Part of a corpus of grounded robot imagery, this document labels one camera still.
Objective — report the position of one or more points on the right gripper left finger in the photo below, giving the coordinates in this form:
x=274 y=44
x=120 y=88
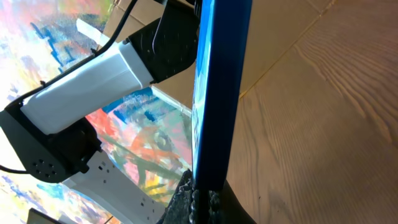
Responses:
x=179 y=208

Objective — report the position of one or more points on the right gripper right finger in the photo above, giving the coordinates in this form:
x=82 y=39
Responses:
x=226 y=208

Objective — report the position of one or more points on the blue Galaxy smartphone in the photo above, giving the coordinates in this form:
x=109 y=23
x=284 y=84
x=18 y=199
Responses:
x=220 y=57

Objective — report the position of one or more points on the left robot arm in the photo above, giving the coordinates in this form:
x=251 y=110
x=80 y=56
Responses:
x=48 y=129

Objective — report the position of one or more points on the colourful painted backdrop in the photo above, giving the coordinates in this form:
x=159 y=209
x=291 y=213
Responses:
x=147 y=137

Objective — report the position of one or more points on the brown cardboard panel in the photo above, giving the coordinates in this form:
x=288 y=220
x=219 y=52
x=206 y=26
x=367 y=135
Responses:
x=275 y=25

